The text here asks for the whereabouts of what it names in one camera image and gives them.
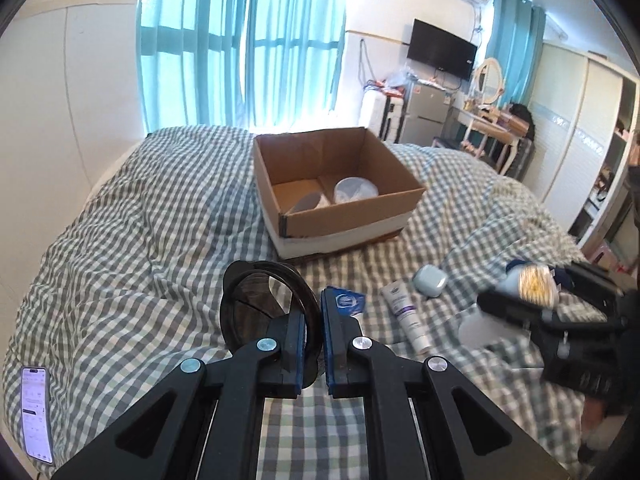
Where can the white suitcase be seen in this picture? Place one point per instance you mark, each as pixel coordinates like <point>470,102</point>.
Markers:
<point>382,117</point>

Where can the person's right forearm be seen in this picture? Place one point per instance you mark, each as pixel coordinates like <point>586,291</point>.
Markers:
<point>602,430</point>

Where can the cardboard box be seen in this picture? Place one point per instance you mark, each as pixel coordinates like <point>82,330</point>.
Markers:
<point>345,225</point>

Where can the black wall television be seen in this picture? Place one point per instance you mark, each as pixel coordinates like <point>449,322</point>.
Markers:
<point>441,50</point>

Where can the white round plastic container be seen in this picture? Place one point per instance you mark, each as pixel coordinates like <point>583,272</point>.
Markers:
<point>355,189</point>

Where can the oval vanity mirror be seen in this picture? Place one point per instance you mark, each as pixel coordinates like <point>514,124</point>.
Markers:
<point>487,80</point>

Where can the silver small fridge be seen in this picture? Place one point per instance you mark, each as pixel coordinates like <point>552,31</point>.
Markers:
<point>425,112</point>

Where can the blue foil packet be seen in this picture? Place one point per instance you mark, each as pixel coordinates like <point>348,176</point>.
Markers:
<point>347,302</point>

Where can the white dressing table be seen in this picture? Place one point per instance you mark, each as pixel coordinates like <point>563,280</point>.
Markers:
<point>487,130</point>

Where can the grey checked blanket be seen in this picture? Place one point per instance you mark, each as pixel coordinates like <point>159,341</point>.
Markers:
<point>150,240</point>

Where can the black clothing pile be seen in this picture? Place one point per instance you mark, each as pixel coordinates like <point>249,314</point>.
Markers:
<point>521,116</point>

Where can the light blue earbud case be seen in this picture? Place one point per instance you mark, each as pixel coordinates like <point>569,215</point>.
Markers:
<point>430,280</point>

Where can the teal sheer curtain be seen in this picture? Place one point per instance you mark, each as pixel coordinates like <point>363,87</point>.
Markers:
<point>192,45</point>
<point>515,40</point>
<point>297,42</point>

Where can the white paper piece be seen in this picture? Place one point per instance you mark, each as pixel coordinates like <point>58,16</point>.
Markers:
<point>475,327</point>

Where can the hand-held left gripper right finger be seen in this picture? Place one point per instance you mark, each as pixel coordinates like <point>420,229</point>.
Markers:
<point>328,345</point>

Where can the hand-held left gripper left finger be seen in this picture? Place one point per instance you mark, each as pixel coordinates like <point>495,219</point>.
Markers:
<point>299,355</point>

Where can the white cream tube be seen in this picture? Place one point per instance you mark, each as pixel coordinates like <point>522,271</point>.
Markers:
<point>406,317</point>

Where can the smartphone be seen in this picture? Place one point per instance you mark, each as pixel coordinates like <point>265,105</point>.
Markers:
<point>37,410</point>

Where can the white wardrobe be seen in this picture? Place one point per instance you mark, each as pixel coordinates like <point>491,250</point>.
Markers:
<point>580,135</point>

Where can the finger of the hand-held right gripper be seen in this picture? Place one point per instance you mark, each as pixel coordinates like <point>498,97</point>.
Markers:
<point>505,310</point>

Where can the grey oval object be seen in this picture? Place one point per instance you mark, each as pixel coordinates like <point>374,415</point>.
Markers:
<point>307,202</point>

